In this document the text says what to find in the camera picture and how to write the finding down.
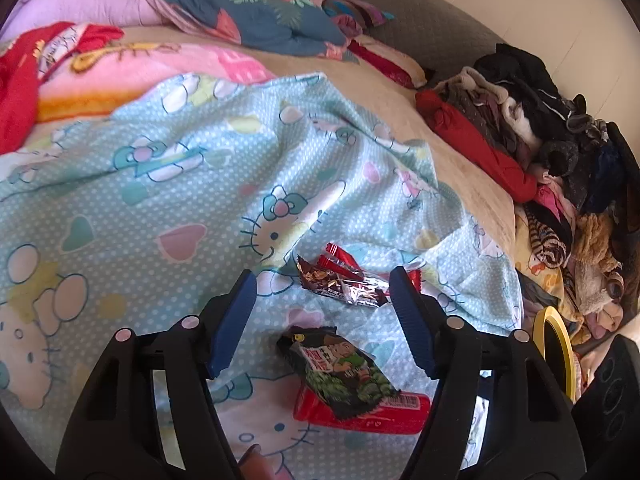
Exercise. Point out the striped colourful cloth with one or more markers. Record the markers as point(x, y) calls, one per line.
point(354, 17)

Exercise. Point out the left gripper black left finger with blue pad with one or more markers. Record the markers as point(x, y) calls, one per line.
point(114, 433)

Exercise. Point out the yellow rimmed trash bin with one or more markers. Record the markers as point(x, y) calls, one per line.
point(552, 340)

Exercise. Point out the pile of mixed clothes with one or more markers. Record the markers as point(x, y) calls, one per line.
point(577, 241)

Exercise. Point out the red and cream pillow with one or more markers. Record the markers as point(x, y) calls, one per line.
point(397, 66)

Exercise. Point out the blue floral quilt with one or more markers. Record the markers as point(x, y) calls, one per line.
point(287, 27)

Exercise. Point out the beige bed cover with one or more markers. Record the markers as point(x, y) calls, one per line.
point(393, 121)

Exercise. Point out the green cartoon snack wrapper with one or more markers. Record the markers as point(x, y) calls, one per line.
point(343, 377)

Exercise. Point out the red cloth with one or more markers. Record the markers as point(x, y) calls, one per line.
point(30, 60)

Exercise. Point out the red garment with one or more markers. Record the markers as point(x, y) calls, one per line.
point(458, 132)

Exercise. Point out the pink cartoon blanket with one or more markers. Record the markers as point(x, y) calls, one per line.
point(97, 82)

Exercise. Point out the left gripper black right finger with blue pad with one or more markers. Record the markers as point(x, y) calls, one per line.
point(498, 412)

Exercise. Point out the grey headboard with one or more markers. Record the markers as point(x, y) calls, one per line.
point(439, 36)

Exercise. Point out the light blue Hello Kitty blanket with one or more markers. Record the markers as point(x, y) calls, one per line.
point(137, 219)

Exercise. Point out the left hand thumb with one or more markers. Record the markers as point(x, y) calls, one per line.
point(254, 465)

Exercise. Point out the red candy bar wrapper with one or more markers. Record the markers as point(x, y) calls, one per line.
point(336, 274)

